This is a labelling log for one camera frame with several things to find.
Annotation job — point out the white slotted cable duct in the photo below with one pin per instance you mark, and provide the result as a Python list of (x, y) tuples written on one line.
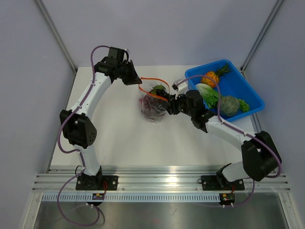
[(133, 197)]

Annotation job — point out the green cantaloupe melon toy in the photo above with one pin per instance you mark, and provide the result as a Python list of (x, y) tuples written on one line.
[(229, 106)]

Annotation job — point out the dark purple grape bunch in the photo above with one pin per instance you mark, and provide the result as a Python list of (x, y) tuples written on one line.
[(151, 108)]

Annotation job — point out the clear zip bag orange zipper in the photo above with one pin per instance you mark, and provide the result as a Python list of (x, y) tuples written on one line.
[(145, 87)]

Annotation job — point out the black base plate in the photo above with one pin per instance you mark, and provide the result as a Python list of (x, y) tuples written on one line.
[(103, 182), (216, 183)]

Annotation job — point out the orange toy pineapple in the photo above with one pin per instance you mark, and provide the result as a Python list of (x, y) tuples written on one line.
[(212, 78)]

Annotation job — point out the aluminium rail frame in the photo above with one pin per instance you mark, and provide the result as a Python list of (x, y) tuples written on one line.
[(164, 179)]

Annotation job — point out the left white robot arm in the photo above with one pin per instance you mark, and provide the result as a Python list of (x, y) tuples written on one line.
[(77, 132)]

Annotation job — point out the small green grape bunch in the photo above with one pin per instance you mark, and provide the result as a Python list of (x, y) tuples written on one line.
[(244, 107)]

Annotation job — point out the blue black grape bunch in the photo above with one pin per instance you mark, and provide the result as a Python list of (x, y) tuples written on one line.
[(158, 90)]

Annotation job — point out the green cabbage toy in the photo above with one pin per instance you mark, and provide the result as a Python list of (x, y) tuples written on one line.
[(210, 96)]

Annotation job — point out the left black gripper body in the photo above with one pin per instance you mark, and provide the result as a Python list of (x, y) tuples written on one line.
[(122, 71)]

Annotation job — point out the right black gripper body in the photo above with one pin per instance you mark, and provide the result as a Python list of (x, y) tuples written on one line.
[(183, 106)]

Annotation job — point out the blue plastic bin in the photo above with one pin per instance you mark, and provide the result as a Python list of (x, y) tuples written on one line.
[(232, 84)]

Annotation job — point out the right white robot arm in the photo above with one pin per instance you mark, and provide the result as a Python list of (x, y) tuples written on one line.
[(259, 154)]

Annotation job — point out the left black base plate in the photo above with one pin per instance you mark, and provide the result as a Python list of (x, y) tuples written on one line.
[(103, 182)]

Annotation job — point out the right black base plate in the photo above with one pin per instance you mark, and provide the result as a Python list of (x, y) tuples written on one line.
[(216, 183)]

